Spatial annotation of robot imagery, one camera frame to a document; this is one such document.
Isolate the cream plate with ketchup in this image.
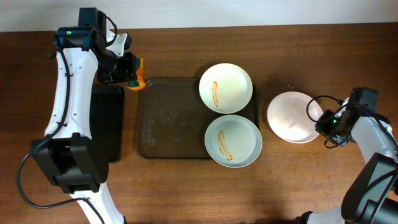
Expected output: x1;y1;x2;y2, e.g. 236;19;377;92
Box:
198;63;253;114

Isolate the pale green plate with ketchup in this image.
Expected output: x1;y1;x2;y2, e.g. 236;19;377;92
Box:
204;114;262;168

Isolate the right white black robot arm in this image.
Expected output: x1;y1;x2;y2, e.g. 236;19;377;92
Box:
294;103;397;223

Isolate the orange green sponge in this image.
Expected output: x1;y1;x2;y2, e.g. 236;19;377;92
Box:
127;58;146;91

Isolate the black plastic tray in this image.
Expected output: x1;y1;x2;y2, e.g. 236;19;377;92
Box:
90;85;125;163

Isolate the pink white plate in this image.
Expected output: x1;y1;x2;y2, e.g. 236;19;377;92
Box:
267;91;319;144

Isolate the brown serving tray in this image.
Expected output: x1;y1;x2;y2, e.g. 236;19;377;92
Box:
137;77;260;160

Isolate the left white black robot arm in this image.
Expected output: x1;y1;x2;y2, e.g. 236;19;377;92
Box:
29;27;144;223

